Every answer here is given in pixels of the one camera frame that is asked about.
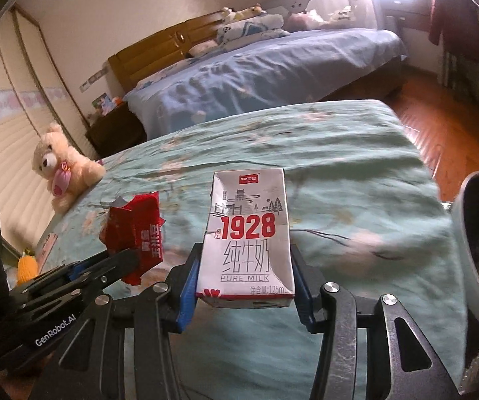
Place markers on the pink flat packet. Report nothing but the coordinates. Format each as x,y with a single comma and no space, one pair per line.
48,244

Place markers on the small yellow foam fruit net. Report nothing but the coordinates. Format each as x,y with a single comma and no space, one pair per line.
27,268

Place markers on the white plush toy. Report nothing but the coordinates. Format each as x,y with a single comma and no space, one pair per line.
241,11

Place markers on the grey bed guard rail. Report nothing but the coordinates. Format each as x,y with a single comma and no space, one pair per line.
360,4

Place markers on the red and white milk carton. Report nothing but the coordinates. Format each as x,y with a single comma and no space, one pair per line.
243,237

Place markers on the bed with blue sheet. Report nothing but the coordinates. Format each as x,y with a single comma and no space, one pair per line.
264,71

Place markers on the photo frame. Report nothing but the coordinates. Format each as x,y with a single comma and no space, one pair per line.
104,104

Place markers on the teal floral bedsheet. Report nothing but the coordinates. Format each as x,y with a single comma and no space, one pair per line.
347,166

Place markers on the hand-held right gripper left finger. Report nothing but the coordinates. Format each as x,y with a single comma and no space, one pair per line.
187,291

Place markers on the cream teddy bear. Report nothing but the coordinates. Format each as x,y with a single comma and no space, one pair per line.
52,154

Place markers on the grey curtain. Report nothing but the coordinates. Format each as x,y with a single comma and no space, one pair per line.
460,71

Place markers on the pink plush toy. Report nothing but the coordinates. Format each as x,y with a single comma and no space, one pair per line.
302,21

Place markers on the dark red hanging coat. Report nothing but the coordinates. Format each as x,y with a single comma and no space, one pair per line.
452,16

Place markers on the light blue pillow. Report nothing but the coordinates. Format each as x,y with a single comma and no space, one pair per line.
160,75

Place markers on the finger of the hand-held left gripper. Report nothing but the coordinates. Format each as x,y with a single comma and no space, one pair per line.
75,272
106,277

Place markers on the red snack bag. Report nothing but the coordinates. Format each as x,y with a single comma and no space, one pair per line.
139,225

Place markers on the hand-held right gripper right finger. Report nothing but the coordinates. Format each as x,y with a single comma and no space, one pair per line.
304,291

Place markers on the wall switch panel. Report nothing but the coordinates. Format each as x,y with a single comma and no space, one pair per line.
93,81

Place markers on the dark wooden desk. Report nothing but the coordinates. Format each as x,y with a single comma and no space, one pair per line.
406,16

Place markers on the dark wooden nightstand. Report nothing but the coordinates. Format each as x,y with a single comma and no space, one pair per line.
114,131

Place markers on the pink pillow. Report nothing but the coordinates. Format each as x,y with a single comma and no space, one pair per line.
204,48

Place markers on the white round bin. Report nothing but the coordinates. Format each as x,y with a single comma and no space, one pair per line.
468,233

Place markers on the wooden headboard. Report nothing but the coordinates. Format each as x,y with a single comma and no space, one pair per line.
152,46

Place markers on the blue white printed pillow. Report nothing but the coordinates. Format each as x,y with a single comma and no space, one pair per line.
248,29

